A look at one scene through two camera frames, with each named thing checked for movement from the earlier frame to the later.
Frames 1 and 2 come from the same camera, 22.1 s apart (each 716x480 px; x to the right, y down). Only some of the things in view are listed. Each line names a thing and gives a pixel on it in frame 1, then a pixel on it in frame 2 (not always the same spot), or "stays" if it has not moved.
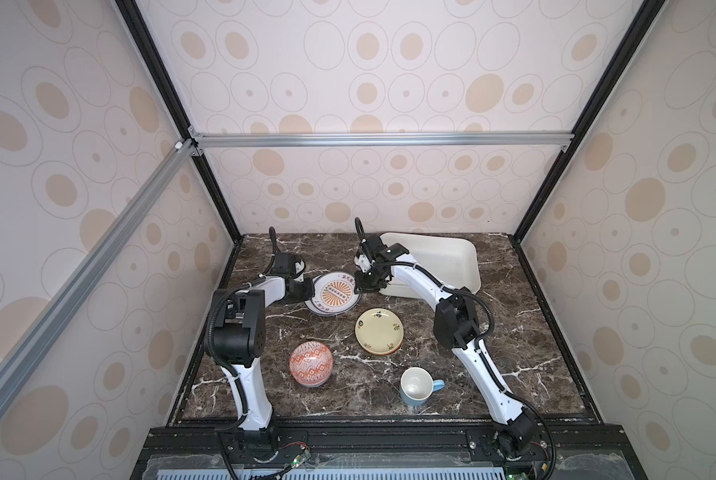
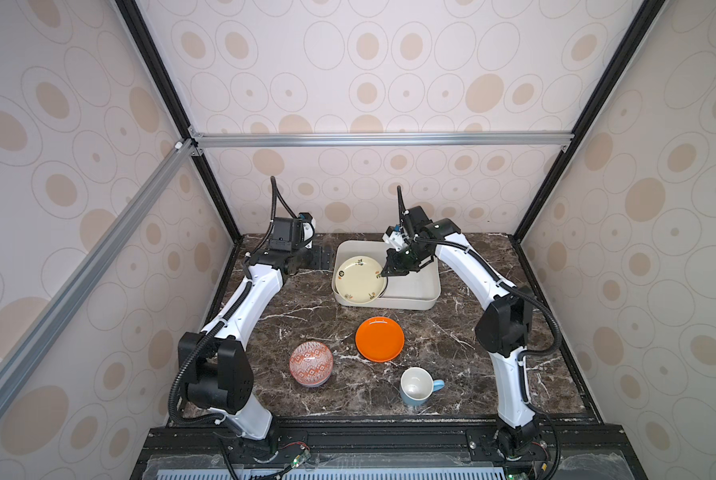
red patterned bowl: [311, 363] stays
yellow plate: [379, 331] -> [359, 279]
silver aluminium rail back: [553, 139] stays
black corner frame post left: [155, 62] stays
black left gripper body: [301, 292] -> [310, 258]
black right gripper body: [371, 281] -> [405, 260]
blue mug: [417, 385] stays
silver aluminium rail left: [52, 320] stays
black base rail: [377, 452] stays
